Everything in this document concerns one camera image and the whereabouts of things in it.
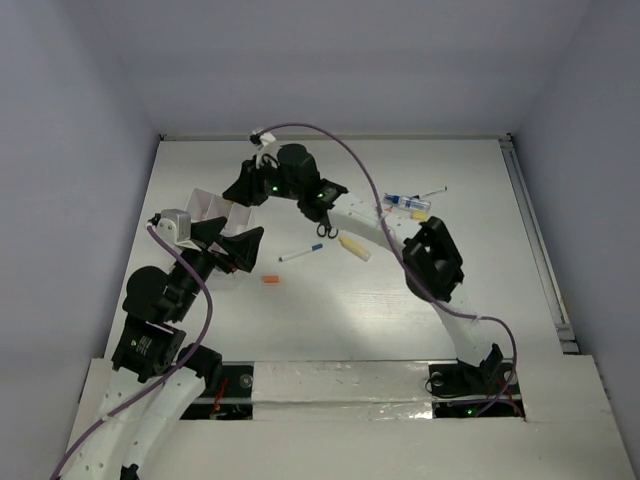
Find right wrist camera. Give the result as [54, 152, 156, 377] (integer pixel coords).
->
[249, 130, 277, 168]

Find white divided organizer tray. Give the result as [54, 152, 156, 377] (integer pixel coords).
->
[184, 186, 256, 292]

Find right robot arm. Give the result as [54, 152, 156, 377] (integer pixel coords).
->
[223, 144, 504, 398]

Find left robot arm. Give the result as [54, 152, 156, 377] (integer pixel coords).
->
[52, 210, 264, 479]

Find blue clear glue bottle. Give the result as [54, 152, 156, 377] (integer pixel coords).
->
[382, 194, 431, 212]

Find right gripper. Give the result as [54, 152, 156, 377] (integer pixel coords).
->
[226, 151, 304, 205]

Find black capped white pen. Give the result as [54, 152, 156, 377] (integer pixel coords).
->
[418, 186, 448, 199]

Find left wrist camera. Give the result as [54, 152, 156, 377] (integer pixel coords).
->
[147, 209, 197, 249]

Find black scissors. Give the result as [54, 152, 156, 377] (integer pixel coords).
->
[316, 220, 339, 239]

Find yellow eraser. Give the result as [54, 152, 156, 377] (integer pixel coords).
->
[411, 211, 429, 222]

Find yellow glue tube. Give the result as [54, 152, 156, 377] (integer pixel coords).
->
[338, 236, 371, 262]

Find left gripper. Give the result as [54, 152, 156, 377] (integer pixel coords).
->
[170, 215, 264, 318]

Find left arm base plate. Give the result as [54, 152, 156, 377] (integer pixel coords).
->
[181, 362, 254, 421]

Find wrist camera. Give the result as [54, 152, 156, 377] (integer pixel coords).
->
[249, 130, 277, 168]
[147, 209, 197, 249]

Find aluminium rail right side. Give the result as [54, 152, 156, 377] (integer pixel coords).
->
[498, 134, 582, 355]

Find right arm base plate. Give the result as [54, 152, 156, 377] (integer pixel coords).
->
[425, 362, 525, 419]

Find blue capped white marker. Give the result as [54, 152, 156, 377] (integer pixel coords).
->
[278, 243, 323, 262]

